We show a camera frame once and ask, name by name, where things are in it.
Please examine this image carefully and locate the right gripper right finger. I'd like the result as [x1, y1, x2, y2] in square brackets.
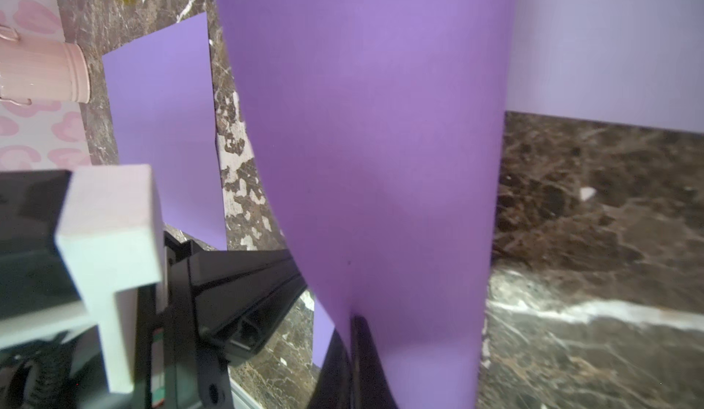
[350, 315, 398, 409]

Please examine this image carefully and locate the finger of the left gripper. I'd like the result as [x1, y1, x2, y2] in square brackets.
[189, 249, 307, 365]

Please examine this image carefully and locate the pink pencil cup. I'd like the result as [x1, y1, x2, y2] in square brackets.
[1, 26, 91, 106]

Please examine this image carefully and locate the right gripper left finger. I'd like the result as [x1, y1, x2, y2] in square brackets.
[307, 342, 351, 409]

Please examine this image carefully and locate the dark purple paper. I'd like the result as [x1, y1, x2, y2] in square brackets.
[216, 0, 514, 408]
[103, 13, 227, 249]

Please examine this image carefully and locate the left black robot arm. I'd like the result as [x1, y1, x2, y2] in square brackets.
[1, 164, 306, 408]

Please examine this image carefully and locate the light lilac paper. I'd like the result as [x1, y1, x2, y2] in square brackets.
[507, 0, 703, 133]

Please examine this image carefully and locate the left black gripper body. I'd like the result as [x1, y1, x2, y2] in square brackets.
[131, 232, 231, 408]

